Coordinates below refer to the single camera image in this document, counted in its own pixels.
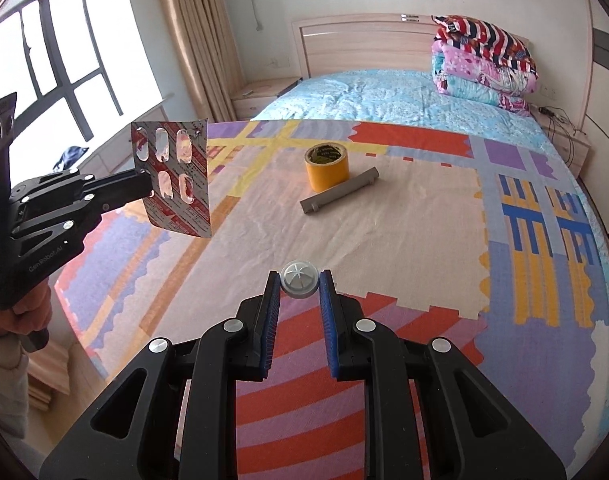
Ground grey plastic bar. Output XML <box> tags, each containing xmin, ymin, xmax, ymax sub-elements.
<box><xmin>299</xmin><ymin>167</ymin><xmax>380</xmax><ymax>217</ymax></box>

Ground person's left hand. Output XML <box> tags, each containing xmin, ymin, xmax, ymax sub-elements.
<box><xmin>0</xmin><ymin>280</ymin><xmax>52</xmax><ymax>340</ymax></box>

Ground wooden bed headboard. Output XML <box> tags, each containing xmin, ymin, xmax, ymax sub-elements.
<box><xmin>290</xmin><ymin>12</ymin><xmax>590</xmax><ymax>133</ymax></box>

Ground person's left forearm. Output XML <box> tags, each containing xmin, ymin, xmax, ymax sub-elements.
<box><xmin>0</xmin><ymin>334</ymin><xmax>35</xmax><ymax>441</ymax></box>

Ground black charger cables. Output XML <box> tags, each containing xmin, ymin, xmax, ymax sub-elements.
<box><xmin>537</xmin><ymin>105</ymin><xmax>588</xmax><ymax>161</ymax></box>

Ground blue folded quilt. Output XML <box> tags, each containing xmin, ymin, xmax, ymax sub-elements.
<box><xmin>432</xmin><ymin>72</ymin><xmax>533</xmax><ymax>113</ymax></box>

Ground dark blue cloth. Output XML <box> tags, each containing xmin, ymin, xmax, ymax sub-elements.
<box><xmin>54</xmin><ymin>146</ymin><xmax>90</xmax><ymax>170</ymax></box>

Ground beige curtain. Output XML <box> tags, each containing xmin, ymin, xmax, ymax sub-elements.
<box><xmin>149</xmin><ymin>0</ymin><xmax>248</xmax><ymax>123</ymax></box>

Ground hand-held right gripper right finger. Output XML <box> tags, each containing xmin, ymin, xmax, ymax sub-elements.
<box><xmin>319</xmin><ymin>269</ymin><xmax>568</xmax><ymax>480</ymax></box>

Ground window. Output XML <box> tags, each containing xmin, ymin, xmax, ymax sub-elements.
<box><xmin>0</xmin><ymin>0</ymin><xmax>162</xmax><ymax>131</ymax></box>

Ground sliding door wardrobe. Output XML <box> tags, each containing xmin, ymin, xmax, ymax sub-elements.
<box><xmin>587</xmin><ymin>0</ymin><xmax>609</xmax><ymax>241</ymax></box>

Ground orange tape roll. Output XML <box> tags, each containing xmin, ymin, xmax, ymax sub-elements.
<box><xmin>304</xmin><ymin>142</ymin><xmax>351</xmax><ymax>193</ymax></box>

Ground wooden bed with blue sheet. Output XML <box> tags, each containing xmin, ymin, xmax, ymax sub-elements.
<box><xmin>249</xmin><ymin>71</ymin><xmax>555</xmax><ymax>157</ymax></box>

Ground wooden nightstand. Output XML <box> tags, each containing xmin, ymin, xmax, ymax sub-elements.
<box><xmin>230</xmin><ymin>76</ymin><xmax>301</xmax><ymax>122</ymax></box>
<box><xmin>535</xmin><ymin>105</ymin><xmax>593</xmax><ymax>178</ymax></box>

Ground pink folded quilt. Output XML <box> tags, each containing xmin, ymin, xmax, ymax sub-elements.
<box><xmin>431</xmin><ymin>42</ymin><xmax>540</xmax><ymax>97</ymax></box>

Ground silver blister pack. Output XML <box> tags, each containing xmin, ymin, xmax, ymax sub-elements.
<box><xmin>130</xmin><ymin>117</ymin><xmax>212</xmax><ymax>238</ymax></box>

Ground round grey plastic cap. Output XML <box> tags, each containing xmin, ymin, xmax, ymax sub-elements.
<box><xmin>279</xmin><ymin>260</ymin><xmax>319</xmax><ymax>301</ymax></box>

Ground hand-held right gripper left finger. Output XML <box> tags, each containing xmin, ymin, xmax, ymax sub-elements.
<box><xmin>43</xmin><ymin>270</ymin><xmax>282</xmax><ymax>480</ymax></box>

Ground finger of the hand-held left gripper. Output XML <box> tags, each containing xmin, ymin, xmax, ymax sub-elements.
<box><xmin>12</xmin><ymin>186</ymin><xmax>151</xmax><ymax>242</ymax></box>
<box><xmin>9</xmin><ymin>167</ymin><xmax>151</xmax><ymax>202</ymax></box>

